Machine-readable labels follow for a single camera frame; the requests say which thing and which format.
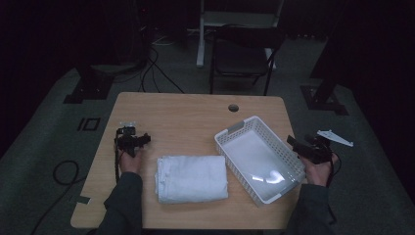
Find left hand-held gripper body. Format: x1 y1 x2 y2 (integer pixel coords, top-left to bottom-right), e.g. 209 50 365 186
115 121 142 158

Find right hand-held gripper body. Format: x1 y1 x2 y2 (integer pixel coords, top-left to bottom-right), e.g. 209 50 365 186
301 129 354 165

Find white plastic basket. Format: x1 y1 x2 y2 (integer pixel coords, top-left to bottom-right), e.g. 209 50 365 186
213 115 307 208

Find white towel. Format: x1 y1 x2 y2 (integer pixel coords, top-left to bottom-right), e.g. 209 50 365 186
154 154 230 206

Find person's left hand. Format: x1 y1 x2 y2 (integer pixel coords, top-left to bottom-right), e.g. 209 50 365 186
118 146 145 176

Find person's right hand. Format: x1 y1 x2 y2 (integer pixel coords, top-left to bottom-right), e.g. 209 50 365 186
298 152 340 188

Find black stand base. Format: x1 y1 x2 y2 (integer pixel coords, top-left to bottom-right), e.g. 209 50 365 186
300 35 349 117
63 64 115 105

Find black folding chair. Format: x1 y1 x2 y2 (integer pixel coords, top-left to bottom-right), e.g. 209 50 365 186
208 23 288 97

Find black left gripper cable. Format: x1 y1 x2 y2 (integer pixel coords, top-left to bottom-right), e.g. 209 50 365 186
114 136 121 184

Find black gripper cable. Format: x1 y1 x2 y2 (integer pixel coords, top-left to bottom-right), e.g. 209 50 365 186
114 136 121 184
326 151 343 189

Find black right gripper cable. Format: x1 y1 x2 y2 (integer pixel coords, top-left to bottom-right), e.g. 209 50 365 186
326 151 343 189

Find black floor cables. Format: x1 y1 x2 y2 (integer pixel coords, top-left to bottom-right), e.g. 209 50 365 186
138 32 186 95

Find black looped floor cable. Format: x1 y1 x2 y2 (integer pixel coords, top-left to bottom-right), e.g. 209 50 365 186
29 159 88 235

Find white metal stand frame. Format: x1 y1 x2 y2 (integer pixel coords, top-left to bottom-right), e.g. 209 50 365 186
196 0 286 71

